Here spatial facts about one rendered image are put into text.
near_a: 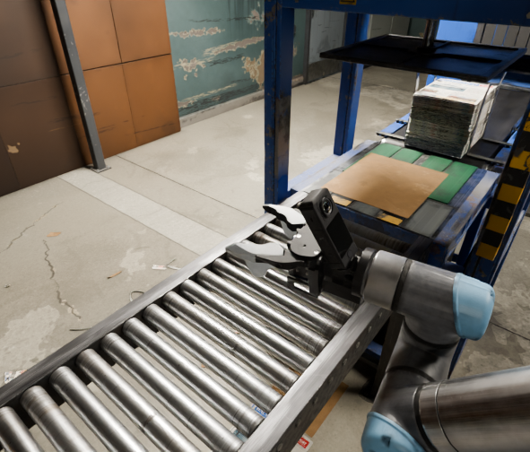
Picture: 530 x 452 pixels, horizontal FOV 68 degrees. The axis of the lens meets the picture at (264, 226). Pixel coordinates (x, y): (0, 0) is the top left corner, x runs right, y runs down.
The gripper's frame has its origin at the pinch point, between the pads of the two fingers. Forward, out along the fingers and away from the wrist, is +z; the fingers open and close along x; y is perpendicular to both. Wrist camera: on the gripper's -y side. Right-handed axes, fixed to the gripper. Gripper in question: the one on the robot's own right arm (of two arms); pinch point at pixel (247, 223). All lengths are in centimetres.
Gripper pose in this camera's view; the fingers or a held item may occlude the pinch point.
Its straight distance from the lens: 63.0
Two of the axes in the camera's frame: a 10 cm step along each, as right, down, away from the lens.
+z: -8.6, -2.8, 4.2
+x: 5.0, -5.9, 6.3
